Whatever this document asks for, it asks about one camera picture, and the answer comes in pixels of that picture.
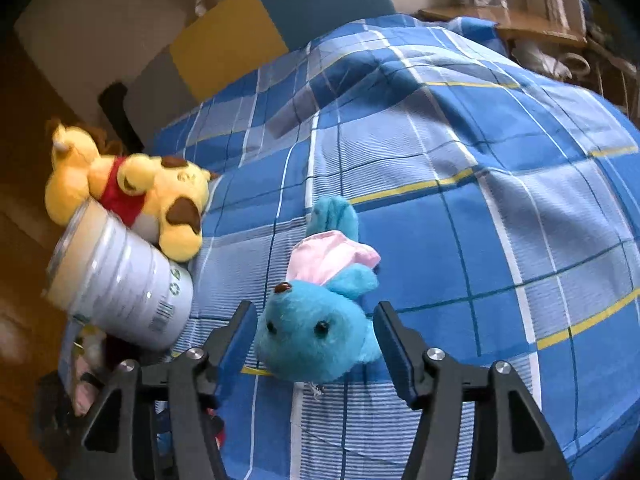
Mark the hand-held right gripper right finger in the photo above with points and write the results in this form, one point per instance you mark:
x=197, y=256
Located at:
x=396, y=355

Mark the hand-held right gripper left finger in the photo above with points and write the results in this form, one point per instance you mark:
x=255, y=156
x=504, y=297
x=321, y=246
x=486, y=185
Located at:
x=242, y=342

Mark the blue plush toy pink dress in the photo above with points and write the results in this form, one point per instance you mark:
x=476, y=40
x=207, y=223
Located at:
x=310, y=330

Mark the white metal powder can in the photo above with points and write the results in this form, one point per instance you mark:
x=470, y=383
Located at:
x=125, y=280

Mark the blue plaid bed sheet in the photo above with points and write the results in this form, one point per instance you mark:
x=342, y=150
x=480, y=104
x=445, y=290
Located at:
x=450, y=185

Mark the yellow giraffe plush toy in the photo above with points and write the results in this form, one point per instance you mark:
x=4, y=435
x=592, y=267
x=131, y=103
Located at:
x=150, y=185

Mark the wooden wardrobe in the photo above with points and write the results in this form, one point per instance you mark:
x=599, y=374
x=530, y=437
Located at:
x=22, y=185

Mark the wooden desk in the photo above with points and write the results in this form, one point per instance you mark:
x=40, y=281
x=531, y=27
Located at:
x=525, y=25

